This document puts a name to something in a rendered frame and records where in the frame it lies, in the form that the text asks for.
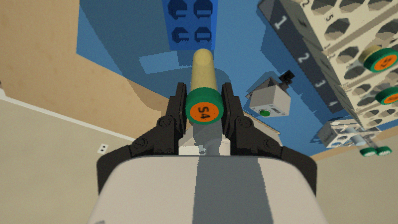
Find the blue flat mat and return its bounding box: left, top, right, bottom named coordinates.
left=76, top=0, right=354, bottom=157

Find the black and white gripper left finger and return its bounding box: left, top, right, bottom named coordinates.
left=96, top=83, right=187, bottom=197

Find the blue tube rack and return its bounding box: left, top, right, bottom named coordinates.
left=162, top=0, right=218, bottom=50

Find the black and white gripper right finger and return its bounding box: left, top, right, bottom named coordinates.
left=221, top=83, right=317, bottom=197

